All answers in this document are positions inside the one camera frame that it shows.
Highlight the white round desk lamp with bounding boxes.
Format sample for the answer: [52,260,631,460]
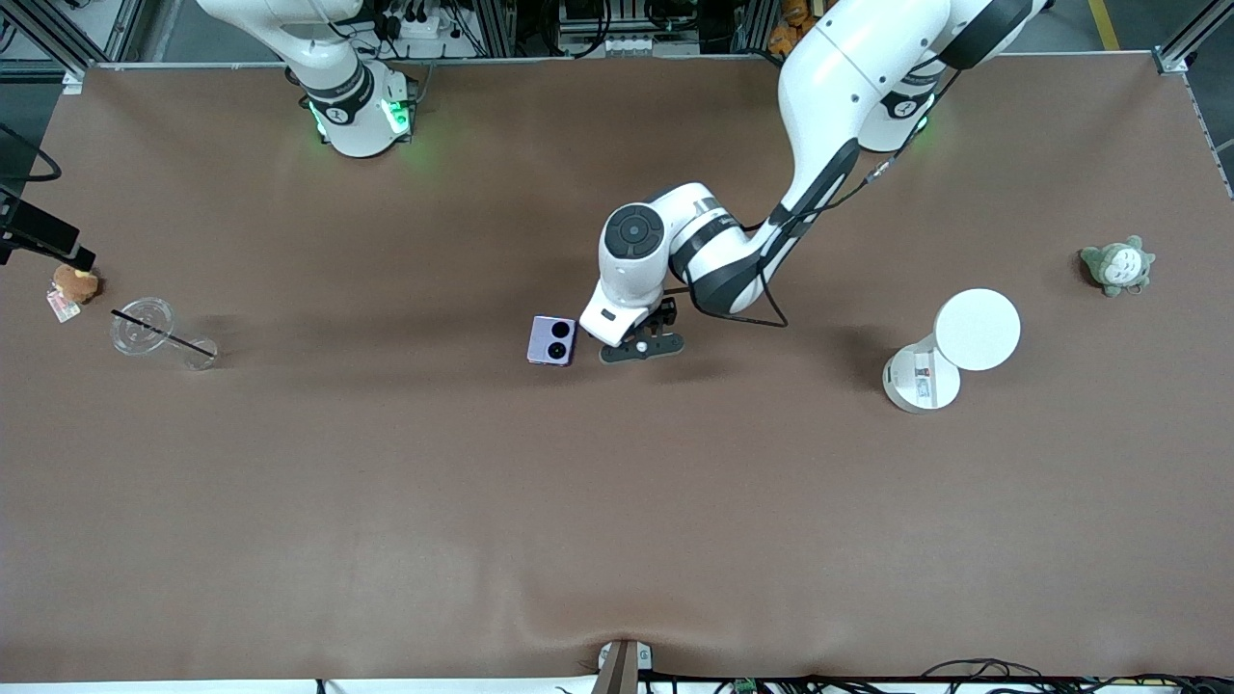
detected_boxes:
[882,288,1022,414]

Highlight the brown plush toy with tag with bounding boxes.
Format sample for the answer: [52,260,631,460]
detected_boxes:
[46,264,101,324]

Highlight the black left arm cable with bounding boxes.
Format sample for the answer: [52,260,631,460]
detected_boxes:
[665,67,965,329]

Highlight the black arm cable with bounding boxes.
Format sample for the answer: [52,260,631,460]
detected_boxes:
[0,123,62,182]
[665,67,965,329]

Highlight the lilac flip phone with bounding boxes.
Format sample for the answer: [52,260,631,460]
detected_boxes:
[526,315,577,367]

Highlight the black drinking straw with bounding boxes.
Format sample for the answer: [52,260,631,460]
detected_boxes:
[111,308,215,360]

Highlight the camera mount post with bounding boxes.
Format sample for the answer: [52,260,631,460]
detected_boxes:
[593,638,653,694]

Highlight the black floor cables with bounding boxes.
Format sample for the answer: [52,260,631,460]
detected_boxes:
[646,658,1234,694]

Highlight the clear plastic cup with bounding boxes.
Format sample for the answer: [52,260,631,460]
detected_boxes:
[109,297,220,372]

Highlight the grey green plush toy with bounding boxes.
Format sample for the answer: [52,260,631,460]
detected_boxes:
[1079,235,1156,298]

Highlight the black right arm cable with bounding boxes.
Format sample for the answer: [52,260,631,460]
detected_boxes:
[0,123,62,182]

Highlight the orange snack bags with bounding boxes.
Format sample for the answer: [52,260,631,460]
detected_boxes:
[768,0,830,56]

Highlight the aluminium frame profile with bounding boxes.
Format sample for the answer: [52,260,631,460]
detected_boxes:
[1152,0,1234,74]
[0,0,146,94]

